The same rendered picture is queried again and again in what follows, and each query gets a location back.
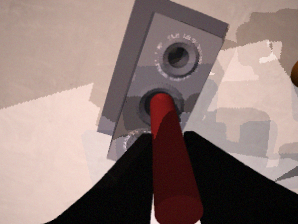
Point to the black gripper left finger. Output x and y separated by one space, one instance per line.
122 196

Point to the dark red peg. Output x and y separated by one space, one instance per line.
175 196

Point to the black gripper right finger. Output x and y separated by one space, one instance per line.
233 193

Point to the orange cylinder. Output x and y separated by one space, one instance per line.
294 75

